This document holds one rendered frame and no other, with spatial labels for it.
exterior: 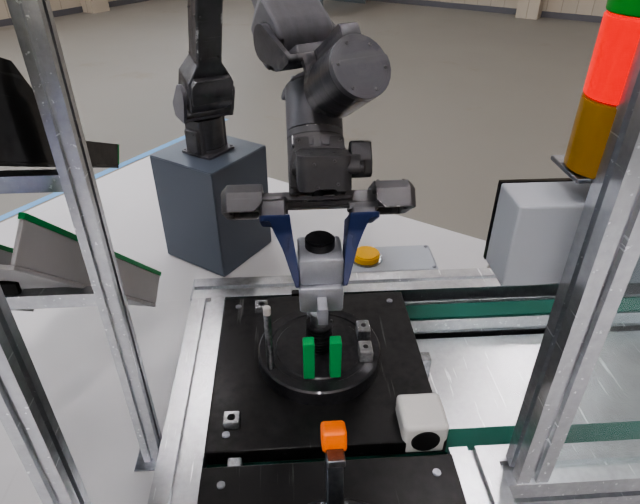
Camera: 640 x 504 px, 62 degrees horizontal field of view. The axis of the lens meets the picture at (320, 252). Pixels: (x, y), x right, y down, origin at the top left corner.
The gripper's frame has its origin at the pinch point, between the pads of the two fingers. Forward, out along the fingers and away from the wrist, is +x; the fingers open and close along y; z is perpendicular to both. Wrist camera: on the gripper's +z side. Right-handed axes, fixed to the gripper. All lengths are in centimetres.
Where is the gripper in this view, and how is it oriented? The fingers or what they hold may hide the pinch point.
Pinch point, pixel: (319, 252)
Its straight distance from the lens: 53.1
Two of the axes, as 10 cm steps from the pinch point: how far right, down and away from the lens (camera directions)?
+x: 0.4, 10.0, -0.6
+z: 0.6, -0.6, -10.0
